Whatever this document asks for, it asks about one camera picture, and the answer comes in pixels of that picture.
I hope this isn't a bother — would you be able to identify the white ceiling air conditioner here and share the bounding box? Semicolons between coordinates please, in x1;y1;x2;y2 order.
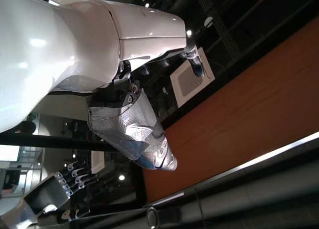
169;47;216;109

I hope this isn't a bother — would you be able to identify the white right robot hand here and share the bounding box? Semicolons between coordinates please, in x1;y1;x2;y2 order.
23;159;100;227

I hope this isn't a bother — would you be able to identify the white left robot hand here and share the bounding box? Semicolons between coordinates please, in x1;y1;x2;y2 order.
0;0;206;172

